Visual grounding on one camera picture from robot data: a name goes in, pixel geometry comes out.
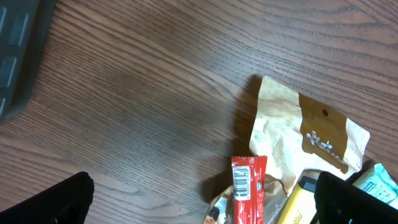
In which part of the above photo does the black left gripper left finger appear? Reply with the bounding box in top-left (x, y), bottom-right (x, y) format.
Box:
top-left (1, 172), bottom-right (95, 224)

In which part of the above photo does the grey plastic mesh basket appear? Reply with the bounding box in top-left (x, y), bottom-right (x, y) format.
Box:
top-left (1, 0), bottom-right (57, 121)

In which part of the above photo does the red snack bar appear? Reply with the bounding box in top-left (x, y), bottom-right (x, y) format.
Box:
top-left (231, 156), bottom-right (267, 224)

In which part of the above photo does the beige brown snack pouch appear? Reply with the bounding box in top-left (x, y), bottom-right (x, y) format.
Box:
top-left (248, 75), bottom-right (371, 224)

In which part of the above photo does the teal tissue pack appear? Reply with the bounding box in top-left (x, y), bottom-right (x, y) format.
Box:
top-left (353, 163), bottom-right (397, 209)

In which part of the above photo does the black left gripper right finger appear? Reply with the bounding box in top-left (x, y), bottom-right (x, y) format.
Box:
top-left (314, 172), bottom-right (397, 224)

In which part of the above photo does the snack wrapper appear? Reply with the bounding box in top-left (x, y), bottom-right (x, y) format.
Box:
top-left (203, 185), bottom-right (234, 224)

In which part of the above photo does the yellow highlighter pen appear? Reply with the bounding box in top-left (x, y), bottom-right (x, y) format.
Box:
top-left (277, 176), bottom-right (317, 224)

